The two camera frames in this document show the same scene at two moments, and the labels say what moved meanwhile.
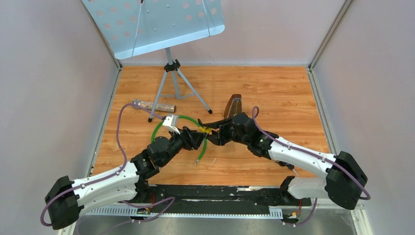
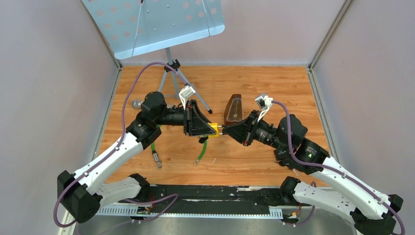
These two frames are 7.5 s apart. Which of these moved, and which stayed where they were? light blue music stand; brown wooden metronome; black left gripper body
Moved: black left gripper body
Stayed: light blue music stand; brown wooden metronome
